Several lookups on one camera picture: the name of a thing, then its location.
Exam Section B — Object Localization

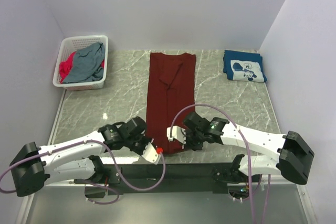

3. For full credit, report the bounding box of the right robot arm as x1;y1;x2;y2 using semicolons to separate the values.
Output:
167;112;314;185

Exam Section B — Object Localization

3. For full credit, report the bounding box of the white plastic laundry basket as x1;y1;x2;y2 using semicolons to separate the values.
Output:
53;35;109;91

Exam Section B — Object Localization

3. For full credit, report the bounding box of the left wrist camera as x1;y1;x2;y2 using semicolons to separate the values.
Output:
141;143;161;165

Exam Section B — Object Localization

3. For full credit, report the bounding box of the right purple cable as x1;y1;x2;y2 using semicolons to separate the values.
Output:
170;103;271;224

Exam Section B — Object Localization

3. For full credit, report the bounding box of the grey blue t shirt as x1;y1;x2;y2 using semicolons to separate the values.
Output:
62;42;106;84

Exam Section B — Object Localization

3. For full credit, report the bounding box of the black base beam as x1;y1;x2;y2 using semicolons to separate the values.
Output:
73;163;263;200

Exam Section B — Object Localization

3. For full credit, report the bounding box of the dark red t shirt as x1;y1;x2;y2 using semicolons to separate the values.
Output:
146;52;196;154

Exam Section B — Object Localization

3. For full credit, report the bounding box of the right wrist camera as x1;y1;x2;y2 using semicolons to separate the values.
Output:
166;126;186;144

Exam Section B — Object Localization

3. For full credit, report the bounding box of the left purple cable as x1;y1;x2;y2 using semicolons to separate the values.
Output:
0;140;166;205

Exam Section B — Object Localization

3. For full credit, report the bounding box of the pink red t shirt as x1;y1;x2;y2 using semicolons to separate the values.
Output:
58;51;104;84

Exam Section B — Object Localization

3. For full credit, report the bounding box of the purple cable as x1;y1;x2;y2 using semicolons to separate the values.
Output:
0;140;166;205
170;103;271;224

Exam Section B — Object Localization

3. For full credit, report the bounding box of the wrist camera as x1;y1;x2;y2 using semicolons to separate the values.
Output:
166;126;186;144
141;143;161;165

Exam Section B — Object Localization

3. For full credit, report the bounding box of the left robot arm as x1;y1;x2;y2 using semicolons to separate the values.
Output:
10;116;160;197

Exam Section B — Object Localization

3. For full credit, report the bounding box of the aluminium rail frame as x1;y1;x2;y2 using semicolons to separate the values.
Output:
15;163;318;224

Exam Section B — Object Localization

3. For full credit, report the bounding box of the folded blue t shirt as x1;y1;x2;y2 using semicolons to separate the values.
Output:
223;50;267;83

